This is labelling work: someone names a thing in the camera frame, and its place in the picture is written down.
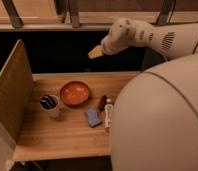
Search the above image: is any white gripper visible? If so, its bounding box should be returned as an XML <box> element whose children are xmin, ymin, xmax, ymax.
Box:
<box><xmin>88</xmin><ymin>34</ymin><xmax>122</xmax><ymax>59</ymax></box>

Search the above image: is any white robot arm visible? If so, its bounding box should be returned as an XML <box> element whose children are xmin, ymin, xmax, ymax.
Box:
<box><xmin>89</xmin><ymin>18</ymin><xmax>198</xmax><ymax>171</ymax></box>

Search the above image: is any orange bowl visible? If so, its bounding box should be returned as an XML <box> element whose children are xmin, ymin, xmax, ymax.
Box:
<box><xmin>60</xmin><ymin>81</ymin><xmax>91</xmax><ymax>106</ymax></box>

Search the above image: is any dark red object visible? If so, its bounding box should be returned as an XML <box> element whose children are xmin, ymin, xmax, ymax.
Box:
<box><xmin>98</xmin><ymin>95</ymin><xmax>107</xmax><ymax>111</ymax></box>

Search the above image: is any black panel right of table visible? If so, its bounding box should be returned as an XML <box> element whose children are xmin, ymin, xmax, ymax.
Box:
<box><xmin>141</xmin><ymin>47</ymin><xmax>167</xmax><ymax>71</ymax></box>

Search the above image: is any blue sponge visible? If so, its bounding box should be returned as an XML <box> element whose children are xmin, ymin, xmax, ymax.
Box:
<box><xmin>85</xmin><ymin>108</ymin><xmax>102</xmax><ymax>127</ymax></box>

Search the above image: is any white cup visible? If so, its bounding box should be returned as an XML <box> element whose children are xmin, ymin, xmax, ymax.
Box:
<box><xmin>40</xmin><ymin>95</ymin><xmax>60</xmax><ymax>118</ymax></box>

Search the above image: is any white tube bottle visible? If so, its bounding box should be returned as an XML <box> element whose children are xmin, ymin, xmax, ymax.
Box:
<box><xmin>105</xmin><ymin>99</ymin><xmax>113</xmax><ymax>129</ymax></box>

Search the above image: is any wooden side panel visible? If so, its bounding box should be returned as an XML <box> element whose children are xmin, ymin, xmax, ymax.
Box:
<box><xmin>0</xmin><ymin>39</ymin><xmax>34</xmax><ymax>142</ymax></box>

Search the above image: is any wooden shelf rail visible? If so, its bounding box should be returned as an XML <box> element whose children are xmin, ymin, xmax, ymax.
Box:
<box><xmin>0</xmin><ymin>0</ymin><xmax>198</xmax><ymax>30</ymax></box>

